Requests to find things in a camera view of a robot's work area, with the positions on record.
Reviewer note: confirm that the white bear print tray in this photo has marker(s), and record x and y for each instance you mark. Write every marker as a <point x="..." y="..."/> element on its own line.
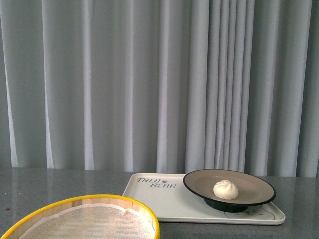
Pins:
<point x="169" y="199"/>

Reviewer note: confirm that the yellow rimmed bamboo steamer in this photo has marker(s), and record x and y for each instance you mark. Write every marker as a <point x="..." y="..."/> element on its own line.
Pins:
<point x="17" y="229"/>

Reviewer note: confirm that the white steamer liner cloth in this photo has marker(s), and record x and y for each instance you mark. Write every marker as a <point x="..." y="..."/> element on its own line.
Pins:
<point x="93" y="221"/>

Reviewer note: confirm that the beige plate with black rim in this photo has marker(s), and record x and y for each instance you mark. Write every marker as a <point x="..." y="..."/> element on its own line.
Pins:
<point x="252" y="191"/>

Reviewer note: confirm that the white steamed bun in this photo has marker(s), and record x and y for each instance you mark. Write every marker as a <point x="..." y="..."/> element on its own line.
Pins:
<point x="225" y="189"/>

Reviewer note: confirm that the grey pleated curtain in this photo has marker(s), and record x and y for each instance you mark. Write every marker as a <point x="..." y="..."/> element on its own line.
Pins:
<point x="166" y="86"/>

